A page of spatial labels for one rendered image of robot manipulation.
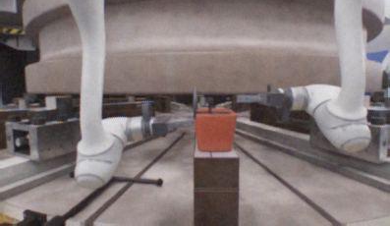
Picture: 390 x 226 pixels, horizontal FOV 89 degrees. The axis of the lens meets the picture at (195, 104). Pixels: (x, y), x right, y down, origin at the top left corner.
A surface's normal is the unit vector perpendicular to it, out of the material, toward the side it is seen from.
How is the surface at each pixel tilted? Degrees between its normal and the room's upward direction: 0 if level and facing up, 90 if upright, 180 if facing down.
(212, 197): 90
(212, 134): 97
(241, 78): 90
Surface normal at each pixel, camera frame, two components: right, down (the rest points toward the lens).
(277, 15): 0.21, 0.08
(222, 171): -0.02, 0.08
